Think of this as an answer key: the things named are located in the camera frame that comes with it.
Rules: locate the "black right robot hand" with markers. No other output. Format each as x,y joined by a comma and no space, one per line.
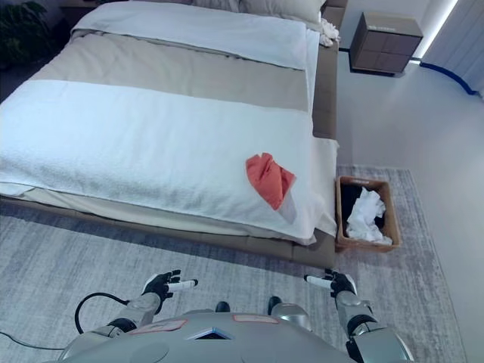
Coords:
342,283

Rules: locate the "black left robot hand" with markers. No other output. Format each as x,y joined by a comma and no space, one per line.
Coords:
159,285

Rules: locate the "orange cloth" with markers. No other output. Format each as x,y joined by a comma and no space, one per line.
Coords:
266,177

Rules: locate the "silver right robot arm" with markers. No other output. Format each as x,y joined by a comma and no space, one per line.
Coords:
355,308

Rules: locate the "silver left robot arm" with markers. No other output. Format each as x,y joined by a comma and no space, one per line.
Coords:
140,308

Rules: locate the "white clothes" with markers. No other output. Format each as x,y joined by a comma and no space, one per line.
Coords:
365,215

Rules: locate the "brown wicker basket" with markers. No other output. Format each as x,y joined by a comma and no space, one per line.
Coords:
393,219

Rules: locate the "black clothes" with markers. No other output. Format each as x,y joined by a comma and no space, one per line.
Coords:
349,200

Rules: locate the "white towel-covered bed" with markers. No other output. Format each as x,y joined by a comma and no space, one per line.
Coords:
325,90

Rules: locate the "grey rug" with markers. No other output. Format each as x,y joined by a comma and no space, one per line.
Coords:
113,264

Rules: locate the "silver right robot leg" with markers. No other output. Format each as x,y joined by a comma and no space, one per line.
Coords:
293,313

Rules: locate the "black left robot foot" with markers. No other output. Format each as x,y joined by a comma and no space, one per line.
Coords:
222,306

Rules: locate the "black robot foot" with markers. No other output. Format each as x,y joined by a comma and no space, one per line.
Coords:
222,306
274,303

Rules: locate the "black right robot foot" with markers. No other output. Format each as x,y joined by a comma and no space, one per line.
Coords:
274,303

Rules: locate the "silver robot torso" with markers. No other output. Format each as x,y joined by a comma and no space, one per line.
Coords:
211,340

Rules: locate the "white fluffy blanket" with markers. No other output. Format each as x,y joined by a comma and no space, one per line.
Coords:
132,143

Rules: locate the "beige duvet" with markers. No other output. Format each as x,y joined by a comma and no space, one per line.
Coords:
170,64

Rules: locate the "brown nightstand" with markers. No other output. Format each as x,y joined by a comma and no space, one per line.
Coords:
385,45

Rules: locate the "crumpled white cloth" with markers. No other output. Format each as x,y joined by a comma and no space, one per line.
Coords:
329,32

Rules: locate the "white folded top sheet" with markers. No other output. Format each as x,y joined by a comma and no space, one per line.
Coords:
196,30

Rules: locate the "beige pillow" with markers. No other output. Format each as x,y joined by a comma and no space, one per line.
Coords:
283,9

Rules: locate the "green potted plant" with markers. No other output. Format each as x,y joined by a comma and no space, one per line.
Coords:
22,34

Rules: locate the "vertical wall light strip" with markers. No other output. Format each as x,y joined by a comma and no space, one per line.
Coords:
440,26

